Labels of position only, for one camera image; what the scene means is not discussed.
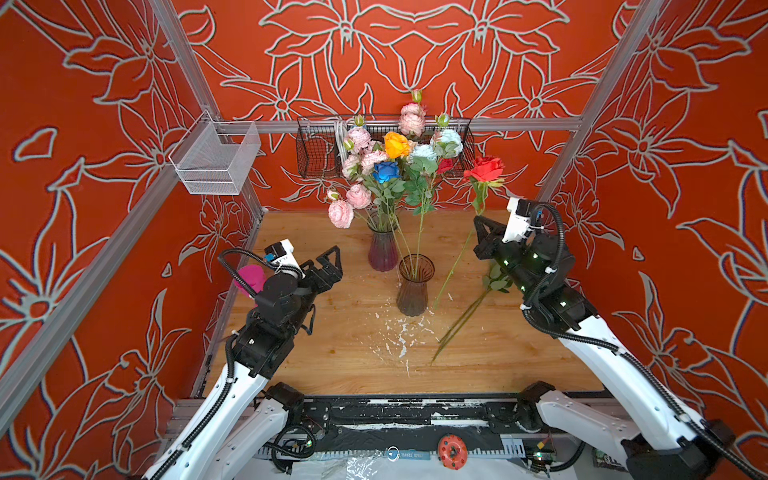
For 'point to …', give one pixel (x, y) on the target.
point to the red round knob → (453, 452)
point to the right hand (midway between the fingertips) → (472, 217)
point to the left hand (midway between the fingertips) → (327, 252)
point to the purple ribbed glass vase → (383, 248)
